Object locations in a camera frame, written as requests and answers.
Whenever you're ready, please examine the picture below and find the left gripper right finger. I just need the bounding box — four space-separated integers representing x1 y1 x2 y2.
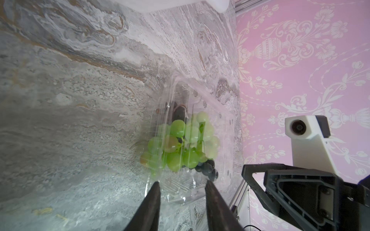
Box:
205 180 243 231

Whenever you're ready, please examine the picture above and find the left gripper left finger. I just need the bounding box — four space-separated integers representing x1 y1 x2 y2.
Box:
124 182 161 231

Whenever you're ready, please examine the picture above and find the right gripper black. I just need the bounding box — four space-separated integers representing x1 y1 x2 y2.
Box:
241 163 370 231

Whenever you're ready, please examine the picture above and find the black grape bunch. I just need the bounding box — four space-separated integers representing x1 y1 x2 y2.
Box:
195 159 219 182

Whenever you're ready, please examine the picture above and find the green grape bunch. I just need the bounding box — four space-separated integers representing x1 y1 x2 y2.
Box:
139 107 221 176

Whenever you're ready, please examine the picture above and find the white plastic basket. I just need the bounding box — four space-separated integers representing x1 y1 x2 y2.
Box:
114 0 230 13

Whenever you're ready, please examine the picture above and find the aluminium rail frame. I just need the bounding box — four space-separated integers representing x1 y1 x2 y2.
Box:
229 179 251 227

